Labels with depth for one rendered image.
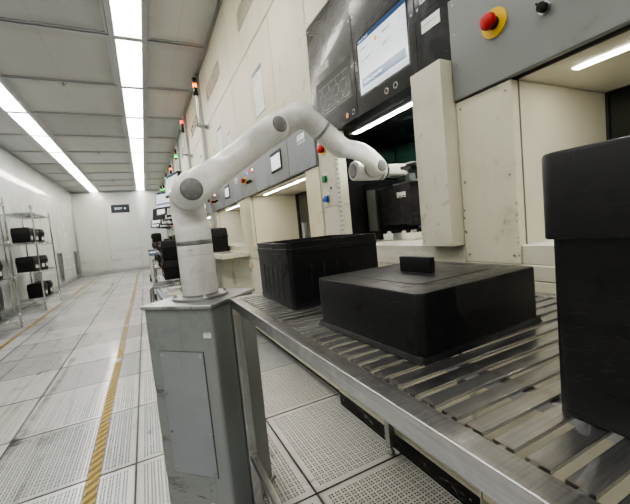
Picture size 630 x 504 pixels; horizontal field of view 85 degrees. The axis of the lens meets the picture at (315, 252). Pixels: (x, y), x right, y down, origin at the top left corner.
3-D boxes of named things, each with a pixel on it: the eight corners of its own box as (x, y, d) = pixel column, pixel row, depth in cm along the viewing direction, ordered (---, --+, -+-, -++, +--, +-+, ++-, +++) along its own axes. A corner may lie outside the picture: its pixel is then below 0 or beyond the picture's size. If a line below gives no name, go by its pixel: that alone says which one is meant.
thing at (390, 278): (317, 324, 73) (311, 263, 72) (419, 299, 87) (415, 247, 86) (423, 368, 47) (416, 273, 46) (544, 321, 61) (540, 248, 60)
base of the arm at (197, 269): (159, 303, 117) (152, 249, 116) (196, 291, 135) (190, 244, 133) (207, 302, 111) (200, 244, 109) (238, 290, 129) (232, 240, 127)
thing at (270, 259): (335, 282, 124) (331, 234, 123) (382, 292, 99) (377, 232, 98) (261, 295, 113) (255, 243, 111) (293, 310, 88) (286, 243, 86)
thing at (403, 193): (381, 234, 170) (375, 169, 168) (413, 230, 179) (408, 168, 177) (416, 232, 149) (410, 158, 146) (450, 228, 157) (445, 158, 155)
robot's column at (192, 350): (168, 523, 119) (138, 306, 114) (215, 467, 146) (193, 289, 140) (238, 539, 110) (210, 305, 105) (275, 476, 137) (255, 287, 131)
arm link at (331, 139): (340, 111, 132) (393, 162, 144) (321, 125, 147) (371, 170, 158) (329, 129, 130) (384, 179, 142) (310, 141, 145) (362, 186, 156)
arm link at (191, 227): (177, 246, 113) (168, 173, 112) (174, 246, 130) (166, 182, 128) (215, 242, 119) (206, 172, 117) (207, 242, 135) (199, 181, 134)
